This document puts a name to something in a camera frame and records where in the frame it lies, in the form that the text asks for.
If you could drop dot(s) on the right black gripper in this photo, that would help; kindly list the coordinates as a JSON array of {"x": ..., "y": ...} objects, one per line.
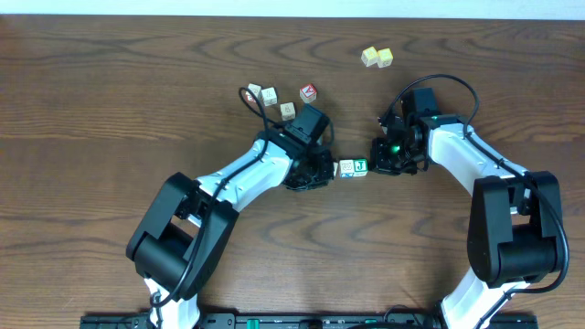
[{"x": 379, "y": 162}]

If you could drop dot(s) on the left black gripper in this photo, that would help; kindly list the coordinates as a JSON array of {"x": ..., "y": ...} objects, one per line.
[{"x": 311, "y": 185}]

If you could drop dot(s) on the blue edged picture block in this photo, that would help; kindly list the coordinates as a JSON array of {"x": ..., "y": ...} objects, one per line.
[{"x": 346, "y": 168}]

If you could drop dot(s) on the green letter J block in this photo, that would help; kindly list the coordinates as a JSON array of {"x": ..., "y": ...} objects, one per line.
[{"x": 360, "y": 167}]

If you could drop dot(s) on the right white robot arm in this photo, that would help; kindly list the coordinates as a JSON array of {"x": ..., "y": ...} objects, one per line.
[{"x": 515, "y": 236}]

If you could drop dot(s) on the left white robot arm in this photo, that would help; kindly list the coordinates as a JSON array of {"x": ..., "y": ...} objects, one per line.
[{"x": 183, "y": 234}]

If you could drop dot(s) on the wooden block animal picture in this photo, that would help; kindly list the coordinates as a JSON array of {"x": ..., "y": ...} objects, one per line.
[{"x": 287, "y": 110}]

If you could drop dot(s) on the red letter A block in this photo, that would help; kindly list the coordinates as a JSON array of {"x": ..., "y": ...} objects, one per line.
[{"x": 308, "y": 93}]

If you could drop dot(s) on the plain wooden picture block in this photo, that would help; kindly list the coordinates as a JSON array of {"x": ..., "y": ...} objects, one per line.
[{"x": 269, "y": 96}]

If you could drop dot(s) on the yellow block right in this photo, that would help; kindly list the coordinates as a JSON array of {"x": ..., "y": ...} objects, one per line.
[{"x": 385, "y": 58}]

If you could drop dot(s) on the yellow block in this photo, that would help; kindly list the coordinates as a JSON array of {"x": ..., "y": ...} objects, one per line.
[
  {"x": 369, "y": 56},
  {"x": 385, "y": 58}
]

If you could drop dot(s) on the wooden block red bottom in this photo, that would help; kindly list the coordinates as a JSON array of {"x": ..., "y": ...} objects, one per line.
[{"x": 253, "y": 93}]

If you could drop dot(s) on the yellow block left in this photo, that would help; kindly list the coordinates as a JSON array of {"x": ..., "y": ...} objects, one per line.
[{"x": 369, "y": 56}]

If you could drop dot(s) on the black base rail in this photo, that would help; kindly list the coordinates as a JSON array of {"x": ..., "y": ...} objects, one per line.
[{"x": 395, "y": 317}]

